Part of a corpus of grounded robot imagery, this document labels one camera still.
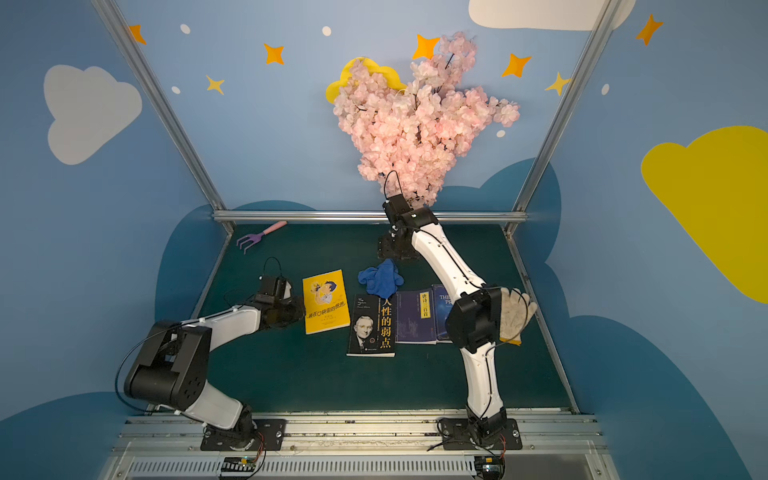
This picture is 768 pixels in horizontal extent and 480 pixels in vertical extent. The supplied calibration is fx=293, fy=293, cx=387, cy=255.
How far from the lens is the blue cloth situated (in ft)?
3.30

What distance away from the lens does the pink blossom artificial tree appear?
2.21 feet

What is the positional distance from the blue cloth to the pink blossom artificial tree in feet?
1.10
